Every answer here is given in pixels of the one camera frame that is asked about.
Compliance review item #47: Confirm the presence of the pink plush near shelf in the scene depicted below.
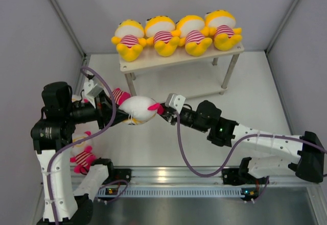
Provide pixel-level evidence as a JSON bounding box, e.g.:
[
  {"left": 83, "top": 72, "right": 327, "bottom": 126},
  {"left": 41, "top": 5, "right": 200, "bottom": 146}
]
[{"left": 112, "top": 88, "right": 131, "bottom": 106}]

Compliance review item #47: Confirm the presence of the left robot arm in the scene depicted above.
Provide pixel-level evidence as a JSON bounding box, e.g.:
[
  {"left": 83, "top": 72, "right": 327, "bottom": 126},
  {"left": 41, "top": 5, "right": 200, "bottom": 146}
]
[{"left": 31, "top": 82, "right": 128, "bottom": 224}]

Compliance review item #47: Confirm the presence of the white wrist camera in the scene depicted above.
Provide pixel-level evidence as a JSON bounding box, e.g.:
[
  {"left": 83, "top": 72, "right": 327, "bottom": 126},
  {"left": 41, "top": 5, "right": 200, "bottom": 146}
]
[
  {"left": 165, "top": 93, "right": 186, "bottom": 114},
  {"left": 83, "top": 79, "right": 104, "bottom": 101}
]

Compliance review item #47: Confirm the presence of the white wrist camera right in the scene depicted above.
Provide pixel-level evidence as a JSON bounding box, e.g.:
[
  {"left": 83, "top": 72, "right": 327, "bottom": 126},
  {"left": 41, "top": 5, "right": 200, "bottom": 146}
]
[{"left": 165, "top": 93, "right": 186, "bottom": 114}]

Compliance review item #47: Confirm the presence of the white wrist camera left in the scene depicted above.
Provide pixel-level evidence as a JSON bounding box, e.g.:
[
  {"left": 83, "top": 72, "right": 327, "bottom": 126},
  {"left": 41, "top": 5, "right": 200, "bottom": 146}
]
[{"left": 83, "top": 79, "right": 104, "bottom": 101}]

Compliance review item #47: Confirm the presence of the pink plush face down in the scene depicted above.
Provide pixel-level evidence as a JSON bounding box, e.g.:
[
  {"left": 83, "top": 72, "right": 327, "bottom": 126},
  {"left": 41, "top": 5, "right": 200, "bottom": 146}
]
[{"left": 119, "top": 96, "right": 164, "bottom": 125}]

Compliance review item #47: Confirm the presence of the yellow frog plush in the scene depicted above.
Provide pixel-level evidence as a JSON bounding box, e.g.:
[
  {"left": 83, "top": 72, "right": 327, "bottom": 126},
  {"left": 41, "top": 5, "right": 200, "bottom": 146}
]
[
  {"left": 176, "top": 15, "right": 213, "bottom": 57},
  {"left": 111, "top": 19, "right": 147, "bottom": 62},
  {"left": 144, "top": 15, "right": 180, "bottom": 57},
  {"left": 204, "top": 10, "right": 243, "bottom": 51}
]

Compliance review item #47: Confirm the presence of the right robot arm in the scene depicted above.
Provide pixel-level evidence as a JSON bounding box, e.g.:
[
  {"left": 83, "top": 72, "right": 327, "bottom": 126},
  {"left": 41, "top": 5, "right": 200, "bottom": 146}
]
[{"left": 159, "top": 100, "right": 326, "bottom": 183}]

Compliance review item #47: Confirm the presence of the pink plush with glasses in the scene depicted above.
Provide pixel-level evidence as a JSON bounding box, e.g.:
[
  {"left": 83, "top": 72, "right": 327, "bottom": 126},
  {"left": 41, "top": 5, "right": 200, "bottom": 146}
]
[{"left": 70, "top": 131, "right": 97, "bottom": 175}]

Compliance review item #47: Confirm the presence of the aluminium rail frame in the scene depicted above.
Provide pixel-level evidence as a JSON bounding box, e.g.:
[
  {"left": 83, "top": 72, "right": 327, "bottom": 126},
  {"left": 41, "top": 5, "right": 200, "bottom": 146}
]
[{"left": 130, "top": 166, "right": 314, "bottom": 187}]

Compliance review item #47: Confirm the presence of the perforated cable duct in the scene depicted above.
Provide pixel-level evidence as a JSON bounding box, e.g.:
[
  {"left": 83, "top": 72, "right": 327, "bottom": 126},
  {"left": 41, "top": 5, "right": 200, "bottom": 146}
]
[{"left": 96, "top": 186, "right": 259, "bottom": 198}]

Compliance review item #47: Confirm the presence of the pink plush far left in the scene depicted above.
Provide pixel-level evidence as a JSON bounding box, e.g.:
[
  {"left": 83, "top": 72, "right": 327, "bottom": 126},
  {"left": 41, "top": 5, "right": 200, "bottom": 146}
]
[{"left": 72, "top": 95, "right": 88, "bottom": 103}]

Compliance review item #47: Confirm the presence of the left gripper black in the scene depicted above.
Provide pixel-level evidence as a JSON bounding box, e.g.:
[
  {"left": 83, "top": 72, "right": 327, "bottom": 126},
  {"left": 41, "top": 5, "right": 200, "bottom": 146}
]
[{"left": 64, "top": 89, "right": 132, "bottom": 131}]

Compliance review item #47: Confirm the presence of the white two-tier shelf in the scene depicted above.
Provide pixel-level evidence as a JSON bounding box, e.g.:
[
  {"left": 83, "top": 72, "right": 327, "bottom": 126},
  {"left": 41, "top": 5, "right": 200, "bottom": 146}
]
[{"left": 119, "top": 43, "right": 244, "bottom": 102}]

